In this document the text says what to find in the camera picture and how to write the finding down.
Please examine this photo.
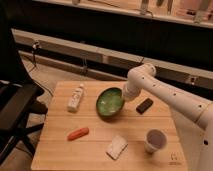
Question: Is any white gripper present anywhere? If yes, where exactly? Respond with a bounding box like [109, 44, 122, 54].
[122, 81, 141, 102]

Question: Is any green ceramic bowl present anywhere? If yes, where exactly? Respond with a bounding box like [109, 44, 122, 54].
[96, 87, 125, 117]

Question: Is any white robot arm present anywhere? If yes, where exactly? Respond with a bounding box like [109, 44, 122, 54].
[122, 63, 213, 171]

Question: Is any black rectangular block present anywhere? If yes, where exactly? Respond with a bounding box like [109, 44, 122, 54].
[136, 98, 153, 114]

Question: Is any white paper cup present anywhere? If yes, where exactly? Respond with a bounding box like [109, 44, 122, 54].
[144, 129, 167, 154]

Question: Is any orange carrot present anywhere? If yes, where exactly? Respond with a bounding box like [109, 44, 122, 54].
[67, 127, 89, 141]

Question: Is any black chair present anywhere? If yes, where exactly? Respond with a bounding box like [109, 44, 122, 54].
[0, 0, 48, 165]

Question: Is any black cable on floor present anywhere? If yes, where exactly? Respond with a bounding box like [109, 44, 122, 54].
[20, 41, 54, 98]

